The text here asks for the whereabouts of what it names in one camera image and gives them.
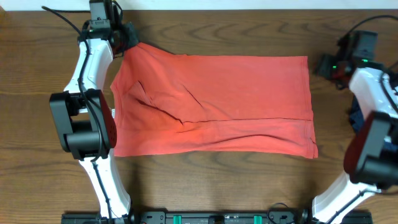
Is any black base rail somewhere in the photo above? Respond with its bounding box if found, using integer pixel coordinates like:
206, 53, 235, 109
61, 210, 374, 224

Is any left black cable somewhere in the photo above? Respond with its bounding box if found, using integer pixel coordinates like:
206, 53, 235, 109
41, 5, 114, 224

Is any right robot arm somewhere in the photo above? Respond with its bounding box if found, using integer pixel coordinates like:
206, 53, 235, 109
301, 58, 397, 223

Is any right black cable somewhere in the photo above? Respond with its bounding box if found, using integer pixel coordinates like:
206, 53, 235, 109
345, 14, 398, 113

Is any navy blue t-shirt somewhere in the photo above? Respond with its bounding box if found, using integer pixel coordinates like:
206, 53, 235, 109
349, 96, 364, 133

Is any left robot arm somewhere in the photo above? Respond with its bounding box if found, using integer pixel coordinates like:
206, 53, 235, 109
49, 21, 139, 223

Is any black cable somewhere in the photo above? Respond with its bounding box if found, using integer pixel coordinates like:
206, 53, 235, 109
41, 5, 114, 224
345, 14, 398, 113

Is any red t-shirt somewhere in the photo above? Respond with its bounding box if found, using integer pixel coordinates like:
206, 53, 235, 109
111, 43, 318, 159

